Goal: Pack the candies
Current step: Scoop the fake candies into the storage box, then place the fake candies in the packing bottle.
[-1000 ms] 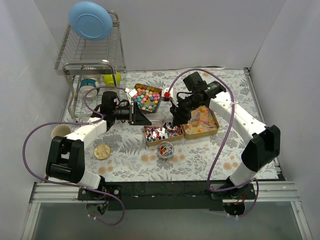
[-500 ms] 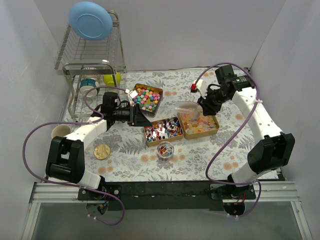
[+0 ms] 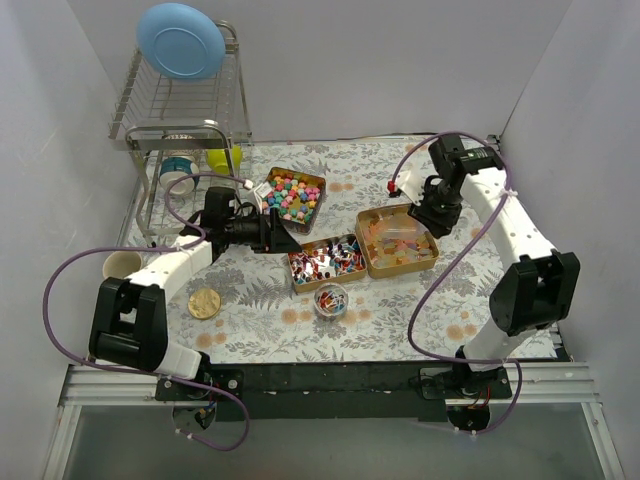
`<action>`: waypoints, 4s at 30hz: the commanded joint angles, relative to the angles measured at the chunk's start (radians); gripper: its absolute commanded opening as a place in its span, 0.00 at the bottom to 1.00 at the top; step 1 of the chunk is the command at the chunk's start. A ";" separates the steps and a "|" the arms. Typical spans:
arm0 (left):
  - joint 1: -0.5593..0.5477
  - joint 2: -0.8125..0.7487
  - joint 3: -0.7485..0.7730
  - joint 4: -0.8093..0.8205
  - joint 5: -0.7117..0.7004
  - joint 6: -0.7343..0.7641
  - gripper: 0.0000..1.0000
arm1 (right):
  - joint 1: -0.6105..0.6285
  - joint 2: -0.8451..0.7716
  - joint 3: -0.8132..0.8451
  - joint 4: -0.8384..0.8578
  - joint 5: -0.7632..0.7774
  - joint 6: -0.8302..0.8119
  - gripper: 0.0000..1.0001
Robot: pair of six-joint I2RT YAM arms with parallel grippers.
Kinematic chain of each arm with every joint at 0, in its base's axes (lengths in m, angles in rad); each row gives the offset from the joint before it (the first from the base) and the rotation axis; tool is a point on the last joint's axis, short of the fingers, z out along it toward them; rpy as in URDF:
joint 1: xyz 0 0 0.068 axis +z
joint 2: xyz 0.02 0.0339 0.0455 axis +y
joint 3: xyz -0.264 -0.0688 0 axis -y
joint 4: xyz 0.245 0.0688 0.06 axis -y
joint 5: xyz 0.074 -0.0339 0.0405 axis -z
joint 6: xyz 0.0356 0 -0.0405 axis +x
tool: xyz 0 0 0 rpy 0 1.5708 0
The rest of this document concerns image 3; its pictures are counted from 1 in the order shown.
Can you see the floral table mat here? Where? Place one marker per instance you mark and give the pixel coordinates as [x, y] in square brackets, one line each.
[262, 319]

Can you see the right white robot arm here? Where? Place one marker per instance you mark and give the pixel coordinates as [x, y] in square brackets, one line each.
[538, 282]

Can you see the clear plastic scoop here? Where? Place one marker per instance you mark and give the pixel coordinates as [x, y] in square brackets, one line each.
[396, 229]

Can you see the patterned small bowl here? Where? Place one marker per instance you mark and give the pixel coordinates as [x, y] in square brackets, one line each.
[178, 152]

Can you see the blue plate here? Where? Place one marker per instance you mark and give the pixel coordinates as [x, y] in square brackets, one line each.
[180, 42]

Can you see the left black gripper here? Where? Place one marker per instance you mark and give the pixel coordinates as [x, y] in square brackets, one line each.
[272, 231]

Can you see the tin of star candies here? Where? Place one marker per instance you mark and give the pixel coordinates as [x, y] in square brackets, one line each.
[297, 197]

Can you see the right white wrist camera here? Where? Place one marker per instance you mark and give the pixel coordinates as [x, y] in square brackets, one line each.
[407, 183]

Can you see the clear glass bowl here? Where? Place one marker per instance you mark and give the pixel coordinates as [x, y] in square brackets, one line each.
[331, 300]

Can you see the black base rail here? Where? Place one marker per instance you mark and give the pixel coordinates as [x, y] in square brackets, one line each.
[390, 389]

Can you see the gold round lid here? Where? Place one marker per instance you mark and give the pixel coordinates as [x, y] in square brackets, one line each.
[204, 304]

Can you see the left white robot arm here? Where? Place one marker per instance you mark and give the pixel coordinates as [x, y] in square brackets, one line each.
[130, 326]

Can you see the yellow-green bowl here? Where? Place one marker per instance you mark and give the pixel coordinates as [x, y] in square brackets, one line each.
[217, 160]

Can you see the teal and white bowl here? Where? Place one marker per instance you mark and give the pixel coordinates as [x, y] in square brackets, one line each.
[173, 169]

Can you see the beige paper cup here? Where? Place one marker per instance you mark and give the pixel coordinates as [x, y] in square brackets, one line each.
[122, 264]

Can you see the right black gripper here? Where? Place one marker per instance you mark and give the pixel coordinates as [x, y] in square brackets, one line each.
[435, 218]

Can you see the metal dish rack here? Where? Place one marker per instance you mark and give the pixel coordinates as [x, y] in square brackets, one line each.
[214, 111]

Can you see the tin of lollipops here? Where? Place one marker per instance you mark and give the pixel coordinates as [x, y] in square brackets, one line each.
[331, 260]

